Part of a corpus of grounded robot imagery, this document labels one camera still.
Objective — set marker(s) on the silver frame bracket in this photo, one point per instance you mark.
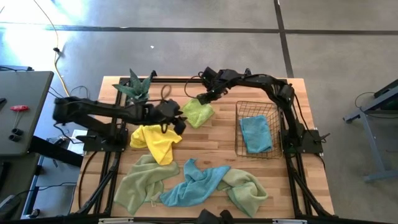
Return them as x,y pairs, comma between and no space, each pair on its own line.
116,220
289,221

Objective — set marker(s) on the black flat bar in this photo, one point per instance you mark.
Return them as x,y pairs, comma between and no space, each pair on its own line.
56,151

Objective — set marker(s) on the yellow microfiber towel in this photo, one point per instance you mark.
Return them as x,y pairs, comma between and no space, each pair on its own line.
155,143

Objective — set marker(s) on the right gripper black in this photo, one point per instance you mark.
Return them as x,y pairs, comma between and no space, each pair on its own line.
222,81

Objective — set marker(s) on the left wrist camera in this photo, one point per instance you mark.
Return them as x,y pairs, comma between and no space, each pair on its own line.
180,127

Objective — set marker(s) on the lime green microfiber towel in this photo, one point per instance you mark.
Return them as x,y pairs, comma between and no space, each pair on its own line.
197,113

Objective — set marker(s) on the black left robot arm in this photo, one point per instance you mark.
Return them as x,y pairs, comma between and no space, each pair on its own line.
93,109

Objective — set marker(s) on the pale green microfiber towel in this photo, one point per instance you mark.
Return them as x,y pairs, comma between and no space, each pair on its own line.
245,193
140,186

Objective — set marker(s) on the black aluminium table frame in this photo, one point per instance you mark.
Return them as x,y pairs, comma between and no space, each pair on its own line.
174,80

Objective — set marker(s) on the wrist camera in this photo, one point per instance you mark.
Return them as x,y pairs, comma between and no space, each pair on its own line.
209,74
180,127

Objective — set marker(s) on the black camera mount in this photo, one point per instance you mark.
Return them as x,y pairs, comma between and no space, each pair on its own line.
208,217

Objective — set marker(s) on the grey metal stand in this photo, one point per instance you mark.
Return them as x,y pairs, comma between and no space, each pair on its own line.
377,155

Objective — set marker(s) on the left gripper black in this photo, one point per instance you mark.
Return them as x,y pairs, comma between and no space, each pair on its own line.
164,112

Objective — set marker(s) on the black cylinder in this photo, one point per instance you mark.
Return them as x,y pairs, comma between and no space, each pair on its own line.
17,132
14,138

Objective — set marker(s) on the blue microfiber towel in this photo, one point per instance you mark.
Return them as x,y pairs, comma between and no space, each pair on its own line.
192,189
256,133

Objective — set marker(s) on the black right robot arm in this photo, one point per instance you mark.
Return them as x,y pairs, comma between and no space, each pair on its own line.
264,81

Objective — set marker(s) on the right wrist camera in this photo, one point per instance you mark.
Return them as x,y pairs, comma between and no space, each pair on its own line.
209,74

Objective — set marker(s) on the artificial green succulent plant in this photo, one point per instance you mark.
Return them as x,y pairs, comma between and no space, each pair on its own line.
136,87

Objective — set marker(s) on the grey side table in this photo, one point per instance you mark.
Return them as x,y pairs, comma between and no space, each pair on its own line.
25,102

